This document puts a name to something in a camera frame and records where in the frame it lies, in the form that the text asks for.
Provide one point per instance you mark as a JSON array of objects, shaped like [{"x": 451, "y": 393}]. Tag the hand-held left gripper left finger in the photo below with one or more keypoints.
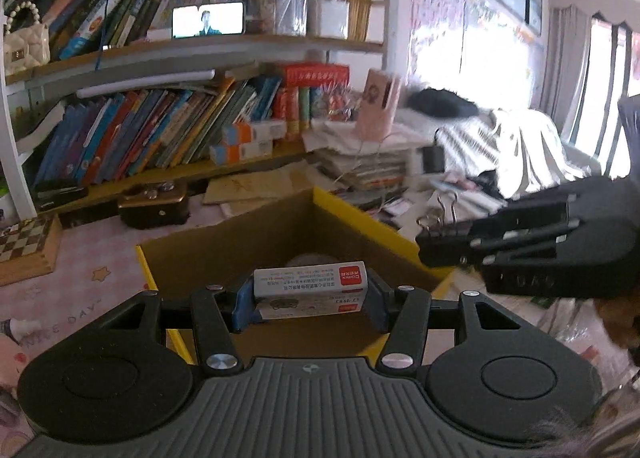
[{"x": 244, "y": 305}]

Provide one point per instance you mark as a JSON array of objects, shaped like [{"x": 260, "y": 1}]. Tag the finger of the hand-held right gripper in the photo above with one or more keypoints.
[
  {"x": 500, "y": 254},
  {"x": 525, "y": 225}
]

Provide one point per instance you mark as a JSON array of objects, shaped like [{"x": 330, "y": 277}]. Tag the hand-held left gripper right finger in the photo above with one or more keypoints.
[{"x": 379, "y": 308}]

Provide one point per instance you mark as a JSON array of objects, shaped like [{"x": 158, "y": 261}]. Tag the yellow cardboard box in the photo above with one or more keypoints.
[{"x": 210, "y": 253}]

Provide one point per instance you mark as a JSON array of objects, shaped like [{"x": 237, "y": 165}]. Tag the white staple box red label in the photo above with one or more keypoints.
[{"x": 310, "y": 288}]

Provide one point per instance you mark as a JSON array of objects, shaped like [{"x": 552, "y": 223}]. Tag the large black binder clip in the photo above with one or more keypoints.
[{"x": 430, "y": 233}]

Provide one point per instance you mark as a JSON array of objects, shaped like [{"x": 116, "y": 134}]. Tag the yellow tape roll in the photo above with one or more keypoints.
[{"x": 310, "y": 260}]

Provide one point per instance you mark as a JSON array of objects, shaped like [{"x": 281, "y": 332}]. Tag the black charger plug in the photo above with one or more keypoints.
[{"x": 433, "y": 160}]

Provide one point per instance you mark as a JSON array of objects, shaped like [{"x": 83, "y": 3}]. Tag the brown paper sheet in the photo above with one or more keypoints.
[{"x": 250, "y": 188}]

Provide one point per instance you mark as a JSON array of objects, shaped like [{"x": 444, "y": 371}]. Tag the dark brown lidded box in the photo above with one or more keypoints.
[{"x": 152, "y": 208}]

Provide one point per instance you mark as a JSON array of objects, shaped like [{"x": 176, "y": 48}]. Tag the stack of papers and booklets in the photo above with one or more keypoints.
[{"x": 360, "y": 162}]

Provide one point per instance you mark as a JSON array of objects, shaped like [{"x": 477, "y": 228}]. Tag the black cloth bundle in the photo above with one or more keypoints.
[{"x": 440, "y": 102}]

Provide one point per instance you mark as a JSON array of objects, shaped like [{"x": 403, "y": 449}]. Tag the grey curtain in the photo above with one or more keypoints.
[{"x": 567, "y": 77}]

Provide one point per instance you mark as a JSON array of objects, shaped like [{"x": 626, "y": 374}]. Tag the pink pen holder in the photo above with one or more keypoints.
[{"x": 377, "y": 107}]

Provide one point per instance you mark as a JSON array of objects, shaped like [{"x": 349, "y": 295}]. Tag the row of colourful books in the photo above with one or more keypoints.
[{"x": 150, "y": 132}]

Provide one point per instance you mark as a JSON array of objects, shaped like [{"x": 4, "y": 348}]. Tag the person's fuzzy grey clothing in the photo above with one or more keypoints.
[{"x": 580, "y": 438}]

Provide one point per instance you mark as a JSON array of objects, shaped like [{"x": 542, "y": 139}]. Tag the black flat case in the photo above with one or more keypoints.
[{"x": 60, "y": 193}]

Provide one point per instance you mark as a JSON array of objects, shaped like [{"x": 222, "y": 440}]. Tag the wooden chess board box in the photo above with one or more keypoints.
[{"x": 27, "y": 248}]

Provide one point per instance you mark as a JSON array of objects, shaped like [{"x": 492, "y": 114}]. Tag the white bar lamp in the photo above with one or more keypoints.
[{"x": 145, "y": 83}]

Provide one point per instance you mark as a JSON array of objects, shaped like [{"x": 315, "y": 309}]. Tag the white wooden bookshelf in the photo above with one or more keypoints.
[{"x": 15, "y": 147}]

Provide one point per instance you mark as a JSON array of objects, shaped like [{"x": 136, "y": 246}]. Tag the white pen cup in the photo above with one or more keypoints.
[{"x": 327, "y": 17}]

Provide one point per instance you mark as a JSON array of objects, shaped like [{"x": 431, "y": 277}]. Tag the smartphone with lit screen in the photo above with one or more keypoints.
[{"x": 207, "y": 20}]

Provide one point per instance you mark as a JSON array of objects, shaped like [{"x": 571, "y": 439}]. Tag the row of shelved thin books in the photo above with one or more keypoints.
[{"x": 125, "y": 2}]

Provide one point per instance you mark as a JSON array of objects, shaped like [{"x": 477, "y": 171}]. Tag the white quilted pearl handbag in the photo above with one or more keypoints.
[{"x": 27, "y": 47}]

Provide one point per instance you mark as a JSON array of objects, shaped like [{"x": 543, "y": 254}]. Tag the alphabet wall poster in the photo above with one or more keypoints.
[{"x": 437, "y": 22}]

